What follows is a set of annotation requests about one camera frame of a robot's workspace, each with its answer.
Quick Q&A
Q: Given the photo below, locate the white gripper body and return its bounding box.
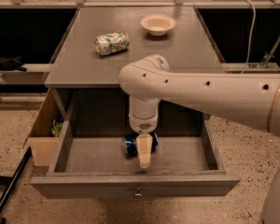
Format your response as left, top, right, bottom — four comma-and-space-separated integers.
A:
129, 114, 159, 133

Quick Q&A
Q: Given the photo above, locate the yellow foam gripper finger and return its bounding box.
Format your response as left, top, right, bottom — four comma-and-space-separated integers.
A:
136, 133, 152, 169

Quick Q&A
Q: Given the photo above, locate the blue pepsi can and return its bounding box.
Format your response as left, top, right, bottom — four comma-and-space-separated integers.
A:
122, 132, 158, 157

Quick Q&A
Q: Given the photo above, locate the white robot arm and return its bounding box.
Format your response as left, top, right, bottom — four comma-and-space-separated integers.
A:
119, 54, 280, 168

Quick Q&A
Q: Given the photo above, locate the metal drawer knob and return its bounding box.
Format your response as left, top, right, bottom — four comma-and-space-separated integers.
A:
134, 189, 143, 199

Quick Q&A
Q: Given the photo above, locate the open grey top drawer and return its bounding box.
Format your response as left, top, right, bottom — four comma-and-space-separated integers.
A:
31, 119, 240, 199

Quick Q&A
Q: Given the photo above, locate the grey cabinet with counter top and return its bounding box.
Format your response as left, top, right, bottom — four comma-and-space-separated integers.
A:
45, 7, 223, 137

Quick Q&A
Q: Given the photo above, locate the crushed green white can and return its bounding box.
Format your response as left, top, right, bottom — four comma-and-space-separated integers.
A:
95, 32, 130, 56

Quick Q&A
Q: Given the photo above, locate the green snack bag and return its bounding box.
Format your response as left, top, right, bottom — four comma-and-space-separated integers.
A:
51, 119, 63, 137

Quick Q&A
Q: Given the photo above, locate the brown cardboard box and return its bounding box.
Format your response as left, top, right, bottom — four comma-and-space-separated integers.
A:
27, 90, 62, 166

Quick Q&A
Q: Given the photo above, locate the white paper bowl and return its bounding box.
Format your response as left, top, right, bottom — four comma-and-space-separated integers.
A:
140, 14, 175, 36

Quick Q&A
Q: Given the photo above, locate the black stand leg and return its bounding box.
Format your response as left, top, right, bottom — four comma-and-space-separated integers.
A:
0, 147, 33, 224

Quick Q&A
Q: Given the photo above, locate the white cable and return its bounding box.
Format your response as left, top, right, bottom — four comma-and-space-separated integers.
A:
241, 0, 257, 75

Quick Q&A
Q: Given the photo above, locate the black object on rail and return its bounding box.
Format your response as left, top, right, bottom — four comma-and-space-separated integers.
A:
0, 56, 27, 72

